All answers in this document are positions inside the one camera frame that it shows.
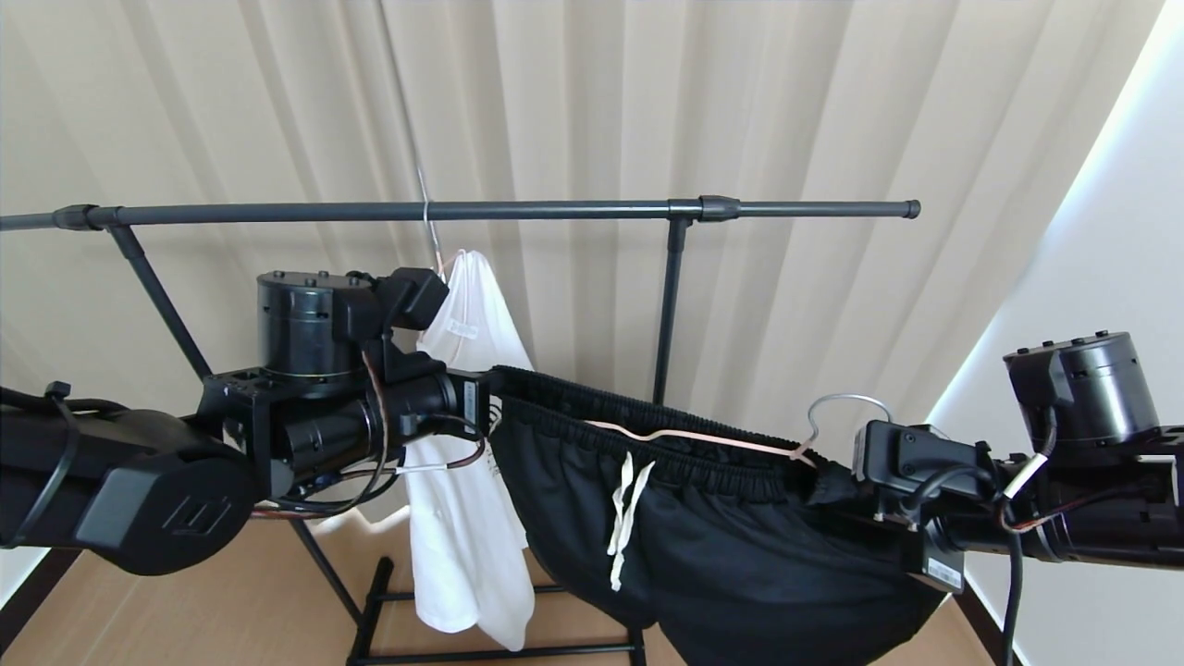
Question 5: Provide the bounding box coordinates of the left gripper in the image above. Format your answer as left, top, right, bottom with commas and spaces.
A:
277, 370, 492, 482

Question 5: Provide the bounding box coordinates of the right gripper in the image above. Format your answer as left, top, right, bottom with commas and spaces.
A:
902, 453, 1184, 594

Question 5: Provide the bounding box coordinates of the white printed t-shirt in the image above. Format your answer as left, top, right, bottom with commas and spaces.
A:
402, 250, 537, 651

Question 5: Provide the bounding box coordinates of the pink clothes hanger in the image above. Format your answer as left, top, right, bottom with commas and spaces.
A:
583, 395, 894, 463
421, 201, 463, 278

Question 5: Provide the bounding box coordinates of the black garment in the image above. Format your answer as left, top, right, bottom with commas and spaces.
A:
487, 365, 949, 666

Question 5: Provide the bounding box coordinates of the black clothes rack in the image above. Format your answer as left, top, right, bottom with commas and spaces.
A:
0, 196, 923, 666

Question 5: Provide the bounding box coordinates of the beige curtain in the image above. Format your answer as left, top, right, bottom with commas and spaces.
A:
0, 0, 1166, 519

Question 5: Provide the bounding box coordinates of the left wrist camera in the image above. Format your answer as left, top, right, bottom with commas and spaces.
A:
370, 268, 451, 385

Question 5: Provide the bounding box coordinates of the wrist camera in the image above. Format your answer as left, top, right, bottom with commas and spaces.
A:
851, 421, 995, 524
370, 268, 451, 385

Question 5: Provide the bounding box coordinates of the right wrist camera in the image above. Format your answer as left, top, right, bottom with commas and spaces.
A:
851, 421, 995, 524

